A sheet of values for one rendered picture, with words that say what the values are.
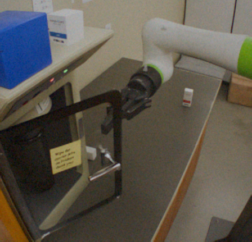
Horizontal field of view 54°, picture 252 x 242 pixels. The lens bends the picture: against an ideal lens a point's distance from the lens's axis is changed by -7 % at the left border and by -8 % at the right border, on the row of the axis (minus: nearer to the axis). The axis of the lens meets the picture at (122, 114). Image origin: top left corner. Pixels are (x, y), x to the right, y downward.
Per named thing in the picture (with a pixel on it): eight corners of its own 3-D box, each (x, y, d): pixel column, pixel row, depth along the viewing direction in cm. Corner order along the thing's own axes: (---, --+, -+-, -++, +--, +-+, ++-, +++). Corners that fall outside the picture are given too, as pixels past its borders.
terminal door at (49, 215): (35, 238, 70) (-12, 135, 47) (120, 195, 84) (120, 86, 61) (36, 240, 69) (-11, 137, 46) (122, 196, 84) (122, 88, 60)
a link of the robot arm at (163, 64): (176, 78, 98) (149, 74, 103) (177, 47, 91) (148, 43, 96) (164, 96, 88) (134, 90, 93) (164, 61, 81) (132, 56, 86)
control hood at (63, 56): (-22, 129, 45) (-38, 82, 39) (77, 60, 68) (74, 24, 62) (19, 151, 40) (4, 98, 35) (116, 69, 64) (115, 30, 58)
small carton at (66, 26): (50, 42, 52) (46, 14, 49) (67, 35, 56) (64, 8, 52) (67, 46, 50) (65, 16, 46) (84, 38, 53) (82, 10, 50)
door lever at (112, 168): (81, 172, 66) (79, 165, 65) (112, 158, 71) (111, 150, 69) (91, 186, 63) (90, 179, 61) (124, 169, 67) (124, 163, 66)
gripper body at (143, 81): (129, 72, 82) (115, 85, 76) (154, 78, 79) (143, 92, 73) (129, 93, 87) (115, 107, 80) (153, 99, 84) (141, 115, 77)
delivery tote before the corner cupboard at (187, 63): (171, 89, 334) (173, 66, 315) (181, 76, 364) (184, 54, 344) (216, 102, 310) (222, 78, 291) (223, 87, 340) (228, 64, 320)
